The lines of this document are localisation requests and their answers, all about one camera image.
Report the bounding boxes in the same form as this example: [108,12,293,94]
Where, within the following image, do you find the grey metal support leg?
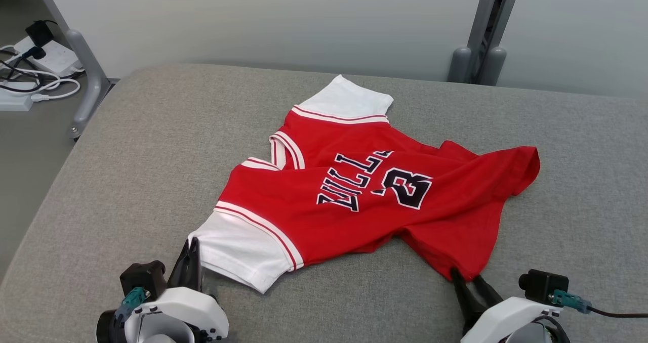
[30,0,111,140]

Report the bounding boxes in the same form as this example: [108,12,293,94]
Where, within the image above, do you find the long white power strip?
[0,88,33,112]

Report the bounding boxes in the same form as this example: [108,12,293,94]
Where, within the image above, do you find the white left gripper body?
[96,286,229,343]

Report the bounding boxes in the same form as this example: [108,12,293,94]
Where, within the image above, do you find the red jersey white sleeves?
[187,74,541,294]

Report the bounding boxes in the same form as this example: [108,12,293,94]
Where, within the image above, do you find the black plug adapter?
[25,20,54,48]

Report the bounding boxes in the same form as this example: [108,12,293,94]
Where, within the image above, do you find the left camera cable teal plug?
[114,287,150,323]

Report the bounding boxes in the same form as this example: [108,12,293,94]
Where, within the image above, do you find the grey metal partition post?
[448,0,524,87]

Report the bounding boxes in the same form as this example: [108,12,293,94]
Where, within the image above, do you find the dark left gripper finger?
[167,239,192,289]
[190,238,204,293]

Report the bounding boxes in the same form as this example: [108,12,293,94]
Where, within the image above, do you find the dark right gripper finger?
[473,275,503,311]
[451,267,481,333]

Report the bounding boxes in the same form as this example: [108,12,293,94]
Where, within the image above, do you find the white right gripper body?
[460,296,562,343]

